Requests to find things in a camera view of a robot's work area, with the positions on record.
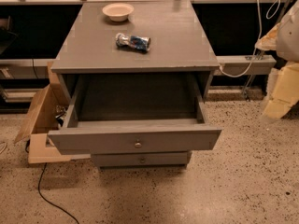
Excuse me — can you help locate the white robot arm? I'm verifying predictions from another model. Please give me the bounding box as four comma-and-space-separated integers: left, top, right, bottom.
255, 1, 299, 120

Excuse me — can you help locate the yellow-tipped white gripper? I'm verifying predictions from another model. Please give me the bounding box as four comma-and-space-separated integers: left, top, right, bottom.
262, 62, 299, 119

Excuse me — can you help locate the crushed blue silver can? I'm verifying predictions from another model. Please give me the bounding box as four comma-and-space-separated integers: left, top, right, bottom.
115, 33, 151, 52

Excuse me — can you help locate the open cardboard box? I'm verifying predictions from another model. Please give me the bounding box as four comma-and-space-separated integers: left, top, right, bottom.
15, 62, 72, 164

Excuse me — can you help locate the grey top drawer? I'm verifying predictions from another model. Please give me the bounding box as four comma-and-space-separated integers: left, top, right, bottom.
49, 73, 221, 155

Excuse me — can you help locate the grey drawer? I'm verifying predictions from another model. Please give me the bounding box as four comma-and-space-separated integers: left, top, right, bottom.
49, 73, 221, 155
92, 151, 192, 168

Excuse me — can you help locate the grey lower drawer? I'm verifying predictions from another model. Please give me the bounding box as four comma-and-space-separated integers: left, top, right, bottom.
92, 151, 192, 168

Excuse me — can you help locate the grey wooden cabinet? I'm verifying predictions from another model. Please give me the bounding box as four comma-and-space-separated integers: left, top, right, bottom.
49, 1, 221, 167

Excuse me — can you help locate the white bowl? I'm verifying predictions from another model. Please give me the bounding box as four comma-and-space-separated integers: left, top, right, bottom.
102, 3, 134, 22

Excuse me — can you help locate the black floor cable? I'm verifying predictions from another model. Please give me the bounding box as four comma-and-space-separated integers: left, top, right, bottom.
24, 139, 80, 224

